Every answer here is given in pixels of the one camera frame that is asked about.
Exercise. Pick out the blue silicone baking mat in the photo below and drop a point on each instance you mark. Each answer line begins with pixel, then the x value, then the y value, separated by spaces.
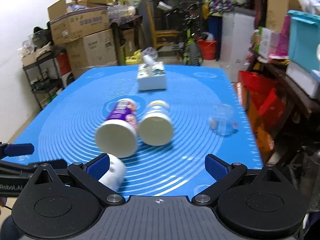
pixel 66 128

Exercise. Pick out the white tissue box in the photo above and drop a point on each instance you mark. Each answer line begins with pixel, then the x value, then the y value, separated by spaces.
pixel 151 75

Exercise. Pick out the white cabinet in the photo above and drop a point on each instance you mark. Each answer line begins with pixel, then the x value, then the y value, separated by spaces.
pixel 237 30

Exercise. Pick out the large cardboard box lower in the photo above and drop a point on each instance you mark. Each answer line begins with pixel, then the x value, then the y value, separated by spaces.
pixel 96 50

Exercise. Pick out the red bag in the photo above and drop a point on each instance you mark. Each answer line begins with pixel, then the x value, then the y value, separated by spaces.
pixel 263 93

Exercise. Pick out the teal plastic storage box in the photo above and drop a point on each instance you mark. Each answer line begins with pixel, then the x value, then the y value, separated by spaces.
pixel 304 39

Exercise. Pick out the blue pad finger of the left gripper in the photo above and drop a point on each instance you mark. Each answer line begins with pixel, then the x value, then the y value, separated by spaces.
pixel 13 150

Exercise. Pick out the black metal shelf rack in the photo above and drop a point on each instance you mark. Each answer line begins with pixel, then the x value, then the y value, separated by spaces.
pixel 43 86

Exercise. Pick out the yellow wooden chair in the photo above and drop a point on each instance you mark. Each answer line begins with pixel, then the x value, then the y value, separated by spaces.
pixel 159 37

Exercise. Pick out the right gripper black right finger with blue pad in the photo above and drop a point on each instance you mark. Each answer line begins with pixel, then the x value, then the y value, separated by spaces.
pixel 252 202

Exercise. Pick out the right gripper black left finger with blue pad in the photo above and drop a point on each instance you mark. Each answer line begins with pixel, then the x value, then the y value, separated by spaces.
pixel 66 205

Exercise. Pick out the open cardboard box top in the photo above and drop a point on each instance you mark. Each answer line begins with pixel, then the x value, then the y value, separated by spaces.
pixel 72 21

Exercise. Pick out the red plastic bucket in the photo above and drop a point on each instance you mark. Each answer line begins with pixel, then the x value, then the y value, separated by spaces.
pixel 208 49

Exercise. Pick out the yellow toy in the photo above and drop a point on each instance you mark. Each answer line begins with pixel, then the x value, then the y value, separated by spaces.
pixel 136 58

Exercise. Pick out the clear plastic cup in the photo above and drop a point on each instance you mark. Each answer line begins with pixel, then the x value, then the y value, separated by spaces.
pixel 222 120

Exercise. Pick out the white yellow paper cup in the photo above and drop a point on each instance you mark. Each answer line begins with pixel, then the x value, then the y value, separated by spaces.
pixel 155 127

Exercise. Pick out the purple paper cup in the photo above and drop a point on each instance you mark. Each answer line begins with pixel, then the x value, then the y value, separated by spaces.
pixel 117 135

